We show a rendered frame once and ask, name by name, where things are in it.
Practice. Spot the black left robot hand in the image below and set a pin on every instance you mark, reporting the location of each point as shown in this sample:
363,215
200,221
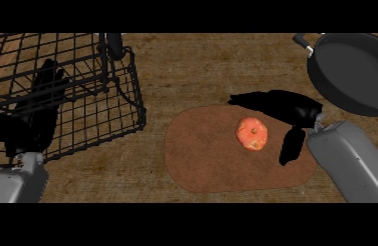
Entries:
36,113

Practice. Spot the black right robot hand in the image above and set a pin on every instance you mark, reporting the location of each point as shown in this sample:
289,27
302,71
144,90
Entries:
289,106

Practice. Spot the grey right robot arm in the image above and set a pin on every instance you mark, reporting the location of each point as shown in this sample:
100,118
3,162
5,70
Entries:
344,163

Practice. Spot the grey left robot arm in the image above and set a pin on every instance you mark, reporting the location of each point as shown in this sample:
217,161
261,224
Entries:
22,178

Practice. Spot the dark grey pot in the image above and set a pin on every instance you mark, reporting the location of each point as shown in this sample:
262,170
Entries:
347,73

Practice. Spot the brown wooden cutting board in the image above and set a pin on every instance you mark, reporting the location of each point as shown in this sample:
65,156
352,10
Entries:
214,160

